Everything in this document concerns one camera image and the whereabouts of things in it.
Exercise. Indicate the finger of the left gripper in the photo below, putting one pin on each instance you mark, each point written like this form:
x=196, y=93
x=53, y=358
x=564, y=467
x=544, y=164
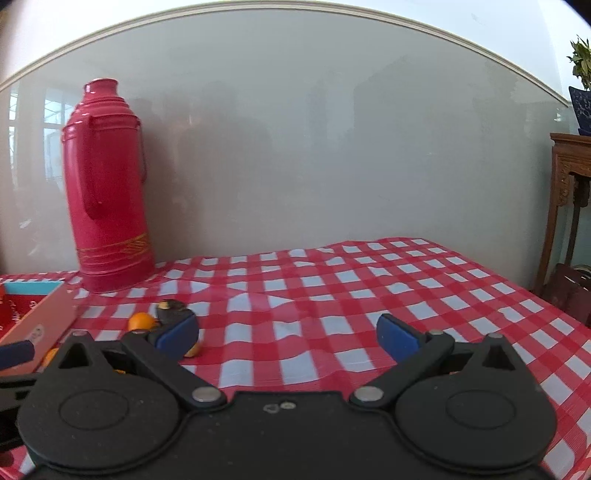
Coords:
x=15, y=354

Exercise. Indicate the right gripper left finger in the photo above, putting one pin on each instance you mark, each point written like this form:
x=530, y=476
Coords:
x=158, y=352

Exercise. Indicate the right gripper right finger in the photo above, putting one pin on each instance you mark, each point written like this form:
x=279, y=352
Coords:
x=417, y=356

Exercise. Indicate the dark chestnut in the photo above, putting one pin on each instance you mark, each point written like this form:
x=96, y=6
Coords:
x=170, y=310

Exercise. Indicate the small yellow kumquat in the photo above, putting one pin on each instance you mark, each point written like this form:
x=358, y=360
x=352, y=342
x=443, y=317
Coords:
x=194, y=350

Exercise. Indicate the small orange on table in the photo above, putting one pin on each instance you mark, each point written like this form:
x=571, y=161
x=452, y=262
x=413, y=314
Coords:
x=141, y=321

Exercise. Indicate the orange under gripper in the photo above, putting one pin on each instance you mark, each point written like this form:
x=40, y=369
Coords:
x=49, y=356

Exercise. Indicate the red cardboard box tray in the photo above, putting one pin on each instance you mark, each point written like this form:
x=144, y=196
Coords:
x=38, y=311

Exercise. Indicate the red white checkered tablecloth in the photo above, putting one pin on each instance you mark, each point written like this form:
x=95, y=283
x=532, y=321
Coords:
x=306, y=320

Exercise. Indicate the dark red stool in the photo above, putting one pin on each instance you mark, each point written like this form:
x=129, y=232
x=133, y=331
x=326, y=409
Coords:
x=568, y=289

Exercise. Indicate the red thermos flask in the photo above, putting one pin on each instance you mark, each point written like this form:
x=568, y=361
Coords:
x=103, y=175

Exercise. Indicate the carved wooden side table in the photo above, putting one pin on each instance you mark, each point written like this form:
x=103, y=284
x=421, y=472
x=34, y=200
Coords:
x=570, y=179

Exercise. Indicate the potted green plant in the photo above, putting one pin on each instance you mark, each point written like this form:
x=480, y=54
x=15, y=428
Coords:
x=580, y=98

